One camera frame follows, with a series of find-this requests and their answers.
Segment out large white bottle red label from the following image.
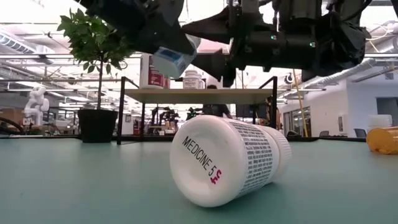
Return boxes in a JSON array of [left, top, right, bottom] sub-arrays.
[[139, 52, 165, 90]]

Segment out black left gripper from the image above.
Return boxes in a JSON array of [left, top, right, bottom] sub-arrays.
[[82, 0, 197, 57]]

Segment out small white bottle blue band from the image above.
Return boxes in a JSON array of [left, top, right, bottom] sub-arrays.
[[182, 69, 203, 90]]

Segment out orange translucent pill bottle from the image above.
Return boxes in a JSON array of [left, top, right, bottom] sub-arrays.
[[366, 125, 398, 156]]

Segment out person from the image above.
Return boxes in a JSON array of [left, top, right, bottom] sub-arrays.
[[201, 83, 233, 120]]

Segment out artificial green plant black pot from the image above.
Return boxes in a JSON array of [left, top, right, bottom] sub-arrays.
[[57, 7, 135, 144]]

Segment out yellow cable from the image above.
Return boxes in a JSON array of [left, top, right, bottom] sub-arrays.
[[292, 68, 309, 138]]

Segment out silver ventilation duct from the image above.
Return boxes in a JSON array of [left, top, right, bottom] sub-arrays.
[[303, 57, 398, 91]]

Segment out white humanoid robot figure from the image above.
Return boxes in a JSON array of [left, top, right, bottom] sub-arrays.
[[23, 86, 50, 126]]

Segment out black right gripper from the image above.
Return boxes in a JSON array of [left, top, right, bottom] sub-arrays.
[[182, 0, 315, 88]]

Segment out white bottle blue label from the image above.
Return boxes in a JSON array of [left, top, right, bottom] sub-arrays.
[[152, 33, 202, 79]]

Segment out black monitor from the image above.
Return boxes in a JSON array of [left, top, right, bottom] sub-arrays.
[[235, 104, 268, 119]]

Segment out wooden shelf black metal legs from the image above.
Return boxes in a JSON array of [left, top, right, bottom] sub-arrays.
[[116, 75, 279, 146]]

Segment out white bottle printed MEDICINE 5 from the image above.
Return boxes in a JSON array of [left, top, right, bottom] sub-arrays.
[[169, 114, 293, 208]]

